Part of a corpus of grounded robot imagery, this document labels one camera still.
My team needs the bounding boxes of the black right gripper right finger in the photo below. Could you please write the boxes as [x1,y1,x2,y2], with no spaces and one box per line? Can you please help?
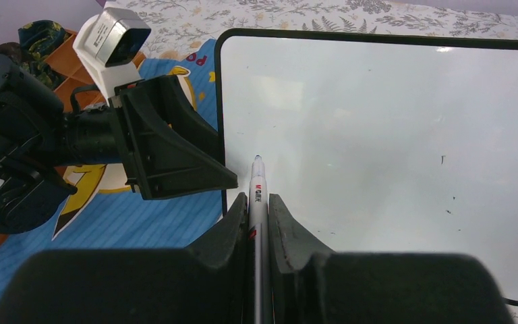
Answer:
[268,194,512,323]

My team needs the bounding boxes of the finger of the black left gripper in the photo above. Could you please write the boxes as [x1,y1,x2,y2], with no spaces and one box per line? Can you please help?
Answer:
[142,90,238,199]
[151,76,224,168]

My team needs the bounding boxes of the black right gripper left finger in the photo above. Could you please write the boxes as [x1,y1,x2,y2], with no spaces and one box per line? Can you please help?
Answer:
[0,193,248,323]

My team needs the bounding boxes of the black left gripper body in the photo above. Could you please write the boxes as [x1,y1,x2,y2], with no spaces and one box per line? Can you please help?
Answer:
[108,80,152,197]

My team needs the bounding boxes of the blue capped whiteboard marker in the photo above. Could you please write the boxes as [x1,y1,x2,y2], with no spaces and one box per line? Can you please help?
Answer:
[246,155,273,323]

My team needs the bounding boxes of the black framed whiteboard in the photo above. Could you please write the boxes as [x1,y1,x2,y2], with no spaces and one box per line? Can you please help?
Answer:
[214,28,518,305]

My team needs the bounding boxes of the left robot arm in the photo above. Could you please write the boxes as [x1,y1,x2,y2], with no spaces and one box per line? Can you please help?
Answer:
[0,54,237,234]

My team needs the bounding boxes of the blue pikachu cloth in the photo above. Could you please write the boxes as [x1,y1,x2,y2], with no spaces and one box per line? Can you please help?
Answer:
[0,39,227,305]

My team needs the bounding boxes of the wooden compartment tray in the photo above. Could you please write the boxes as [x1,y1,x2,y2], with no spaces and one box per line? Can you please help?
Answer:
[0,28,148,249]

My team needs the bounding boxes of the dark rolled fabric middle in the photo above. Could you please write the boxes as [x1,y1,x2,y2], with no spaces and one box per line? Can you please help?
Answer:
[20,61,65,90]

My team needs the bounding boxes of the dark rolled fabric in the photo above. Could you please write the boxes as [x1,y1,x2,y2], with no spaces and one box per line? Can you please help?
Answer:
[20,61,65,90]
[18,20,70,61]

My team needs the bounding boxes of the dark rolled fabric top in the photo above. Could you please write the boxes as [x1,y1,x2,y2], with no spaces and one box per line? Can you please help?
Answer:
[18,20,70,61]

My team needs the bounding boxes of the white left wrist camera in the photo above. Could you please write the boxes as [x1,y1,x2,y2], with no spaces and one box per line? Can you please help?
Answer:
[73,1,151,99]

